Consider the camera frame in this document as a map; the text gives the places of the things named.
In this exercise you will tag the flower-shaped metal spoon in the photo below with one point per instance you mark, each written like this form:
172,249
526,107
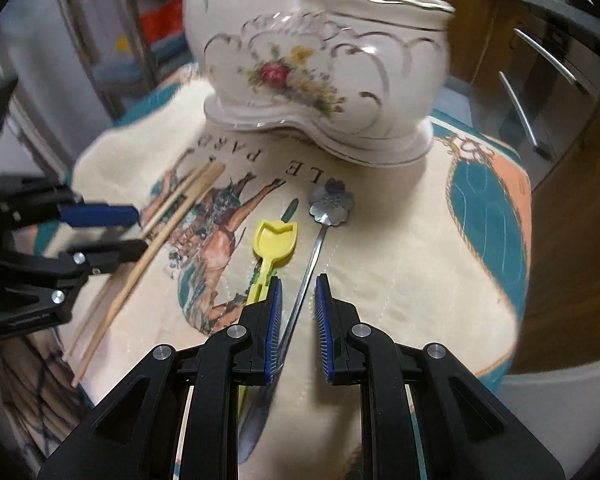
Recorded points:
331,202

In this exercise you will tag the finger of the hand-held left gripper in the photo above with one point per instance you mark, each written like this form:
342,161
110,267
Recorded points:
110,252
100,215

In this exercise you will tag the metal shelf rack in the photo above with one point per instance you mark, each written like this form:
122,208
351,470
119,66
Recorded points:
136,35

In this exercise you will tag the wooden chopstick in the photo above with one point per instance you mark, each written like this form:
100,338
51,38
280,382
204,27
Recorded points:
180,192
90,321
130,304

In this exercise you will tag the blue storage box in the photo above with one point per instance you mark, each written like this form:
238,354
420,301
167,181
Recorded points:
125,67

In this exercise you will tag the white refrigerator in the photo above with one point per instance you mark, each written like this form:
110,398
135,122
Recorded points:
30,35

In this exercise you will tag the white floral ceramic utensil holder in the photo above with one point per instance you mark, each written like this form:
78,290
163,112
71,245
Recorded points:
305,35

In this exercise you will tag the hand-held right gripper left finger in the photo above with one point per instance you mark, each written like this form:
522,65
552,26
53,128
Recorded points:
274,330

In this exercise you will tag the printed quilted cloth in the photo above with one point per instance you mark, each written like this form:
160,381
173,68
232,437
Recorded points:
405,260

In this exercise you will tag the yellow plastic spoon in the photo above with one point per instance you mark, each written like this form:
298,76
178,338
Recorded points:
275,242

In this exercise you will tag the red plastic bags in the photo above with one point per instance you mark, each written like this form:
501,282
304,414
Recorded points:
162,16

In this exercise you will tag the person's plaid clothing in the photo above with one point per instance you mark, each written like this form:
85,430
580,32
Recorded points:
30,400

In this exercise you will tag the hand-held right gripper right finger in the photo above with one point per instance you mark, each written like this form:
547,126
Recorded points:
325,330

